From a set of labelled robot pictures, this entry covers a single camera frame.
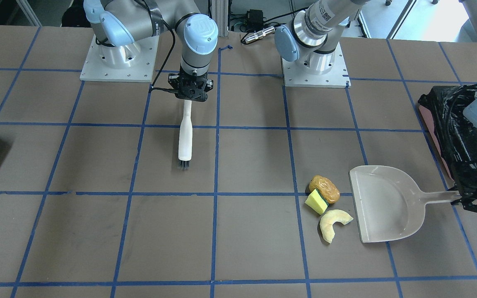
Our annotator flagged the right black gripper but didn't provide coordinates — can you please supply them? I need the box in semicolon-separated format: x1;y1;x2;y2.
168;71;213;102

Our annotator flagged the white hand brush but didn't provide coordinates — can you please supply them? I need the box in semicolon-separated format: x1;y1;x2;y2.
178;100;193;170

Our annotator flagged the white plastic dustpan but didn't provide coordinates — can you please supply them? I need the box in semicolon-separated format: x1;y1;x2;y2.
349;165;460;243

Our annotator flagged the brown bread roll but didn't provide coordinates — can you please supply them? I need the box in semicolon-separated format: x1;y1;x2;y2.
308;174;341;204

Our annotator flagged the pale melon slice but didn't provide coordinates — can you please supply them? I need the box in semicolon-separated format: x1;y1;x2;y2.
319;209;354;244

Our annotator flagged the yellow green sponge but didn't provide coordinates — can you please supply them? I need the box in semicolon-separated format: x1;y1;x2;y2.
304;189;329;215

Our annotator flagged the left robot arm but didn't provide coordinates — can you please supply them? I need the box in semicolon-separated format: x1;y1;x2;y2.
275;0;477;212

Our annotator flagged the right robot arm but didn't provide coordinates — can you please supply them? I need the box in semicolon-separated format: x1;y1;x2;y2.
80;0;219;102

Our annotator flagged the black-lined trash bin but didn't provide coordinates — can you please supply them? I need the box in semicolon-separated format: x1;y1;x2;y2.
418;84;477;188

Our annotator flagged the silver cylindrical connector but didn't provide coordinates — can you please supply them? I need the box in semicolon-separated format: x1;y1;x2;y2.
240;26;276;45

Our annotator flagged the black power adapter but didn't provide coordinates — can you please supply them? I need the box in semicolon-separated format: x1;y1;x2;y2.
245;9;264;31

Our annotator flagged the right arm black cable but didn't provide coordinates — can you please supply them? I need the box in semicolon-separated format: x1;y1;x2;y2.
149;25;181;94

